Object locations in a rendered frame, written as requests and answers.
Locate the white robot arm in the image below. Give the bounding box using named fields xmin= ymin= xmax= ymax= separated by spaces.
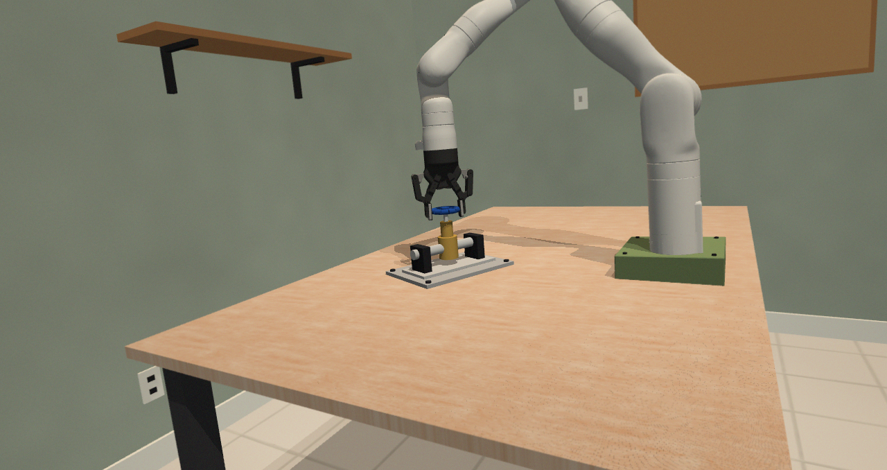
xmin=415 ymin=0 xmax=703 ymax=255

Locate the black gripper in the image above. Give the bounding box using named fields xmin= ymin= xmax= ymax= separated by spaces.
xmin=411 ymin=148 xmax=473 ymax=220

